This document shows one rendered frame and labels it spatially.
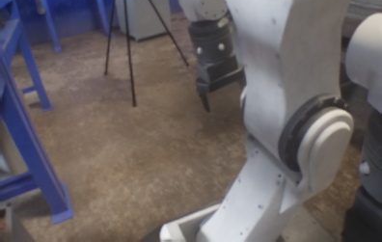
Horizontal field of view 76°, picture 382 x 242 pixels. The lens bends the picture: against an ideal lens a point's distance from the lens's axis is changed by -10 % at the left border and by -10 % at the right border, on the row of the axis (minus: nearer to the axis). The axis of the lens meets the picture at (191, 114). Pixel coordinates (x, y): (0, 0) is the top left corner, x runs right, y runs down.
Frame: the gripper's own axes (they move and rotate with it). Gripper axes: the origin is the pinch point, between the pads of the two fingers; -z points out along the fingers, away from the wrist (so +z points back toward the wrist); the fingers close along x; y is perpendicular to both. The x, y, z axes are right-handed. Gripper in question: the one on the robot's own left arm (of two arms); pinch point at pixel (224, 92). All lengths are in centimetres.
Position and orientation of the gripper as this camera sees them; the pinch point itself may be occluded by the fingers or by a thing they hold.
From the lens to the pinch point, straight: 66.5
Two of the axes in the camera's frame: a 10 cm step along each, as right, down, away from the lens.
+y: -3.7, -4.6, 8.0
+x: 8.9, -4.3, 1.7
